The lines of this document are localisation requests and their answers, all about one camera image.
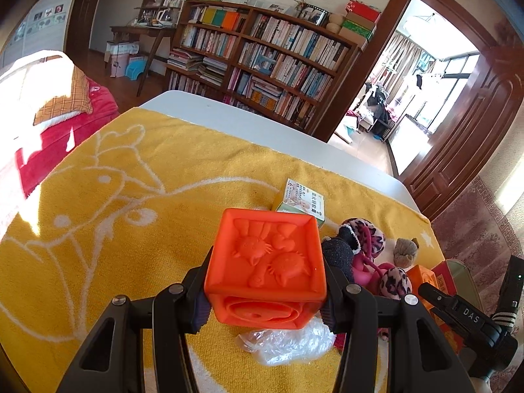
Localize pink leopard sock pair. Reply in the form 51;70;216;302
339;217;419;300

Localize black fuzzy sock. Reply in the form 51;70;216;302
321;224;361;283

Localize clear plastic bag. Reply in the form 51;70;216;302
235;316;336;366

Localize dark orange rubber cube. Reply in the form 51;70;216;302
204;209;327;330

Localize ointment medicine box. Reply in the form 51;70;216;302
272;178;325;228

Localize light orange rubber cube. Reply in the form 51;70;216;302
407;264;438;310

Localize red metal tin box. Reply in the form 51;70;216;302
430;259;484;353

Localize grey rolled sock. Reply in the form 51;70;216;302
393;238;419;269

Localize yellow patterned towel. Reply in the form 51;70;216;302
1;108;443;392

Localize brown wooden door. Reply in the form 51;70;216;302
400;46;523;220

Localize bed with red blanket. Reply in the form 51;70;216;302
1;50;118;233

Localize wooden bookshelf with books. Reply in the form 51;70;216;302
165;0;358;134

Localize stacked boxes on bookshelf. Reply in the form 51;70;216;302
325;0;382;51

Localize wooden desk with shelf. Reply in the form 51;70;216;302
110;0;178;97

